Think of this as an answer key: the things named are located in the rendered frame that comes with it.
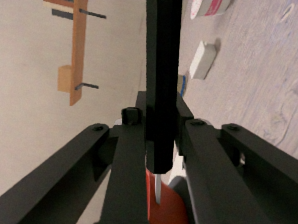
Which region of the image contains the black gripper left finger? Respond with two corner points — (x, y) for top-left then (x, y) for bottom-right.
(0, 91), (149, 224)

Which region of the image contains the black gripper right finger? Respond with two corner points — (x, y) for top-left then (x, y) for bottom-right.
(174, 91), (298, 224)

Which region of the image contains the red frying pan with black handle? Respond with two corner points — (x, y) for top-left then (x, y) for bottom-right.
(146, 3), (189, 224)

